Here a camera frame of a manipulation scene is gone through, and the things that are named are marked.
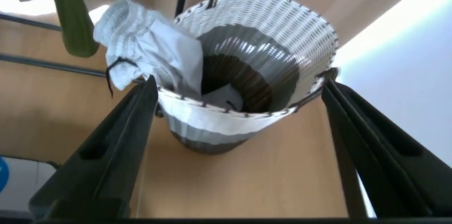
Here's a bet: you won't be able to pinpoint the pale grey shorts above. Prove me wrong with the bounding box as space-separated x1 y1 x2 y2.
92 0 245 112

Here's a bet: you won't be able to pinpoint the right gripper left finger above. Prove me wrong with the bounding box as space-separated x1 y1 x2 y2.
28 74 159 220

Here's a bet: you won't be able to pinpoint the white laundry basket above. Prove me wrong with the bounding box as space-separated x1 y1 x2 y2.
154 0 340 155

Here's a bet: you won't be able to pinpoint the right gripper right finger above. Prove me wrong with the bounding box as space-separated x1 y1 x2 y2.
320 79 452 219

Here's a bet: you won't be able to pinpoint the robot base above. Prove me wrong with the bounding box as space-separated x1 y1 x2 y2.
0 155 60 214

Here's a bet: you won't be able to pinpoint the green long-sleeved shirt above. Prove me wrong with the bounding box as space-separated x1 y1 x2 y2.
40 0 100 59

